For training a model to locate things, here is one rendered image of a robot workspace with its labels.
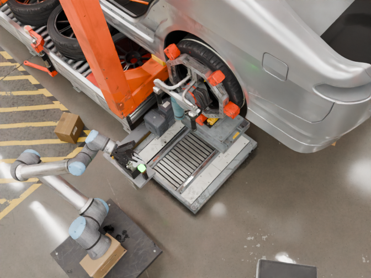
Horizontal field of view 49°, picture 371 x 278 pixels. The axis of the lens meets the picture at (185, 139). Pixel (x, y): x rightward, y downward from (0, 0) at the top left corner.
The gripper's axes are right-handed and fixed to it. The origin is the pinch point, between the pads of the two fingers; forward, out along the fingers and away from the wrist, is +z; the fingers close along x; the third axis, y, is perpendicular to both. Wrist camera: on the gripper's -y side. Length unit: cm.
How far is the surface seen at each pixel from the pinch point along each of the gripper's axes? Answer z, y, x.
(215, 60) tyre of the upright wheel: 10, -63, -52
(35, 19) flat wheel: -140, 43, -196
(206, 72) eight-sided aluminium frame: 9, -54, -48
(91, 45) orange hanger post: -62, -35, -33
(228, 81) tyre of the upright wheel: 24, -57, -48
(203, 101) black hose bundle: 18, -38, -41
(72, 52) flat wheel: -89, 35, -155
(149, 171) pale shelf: 16, 37, -47
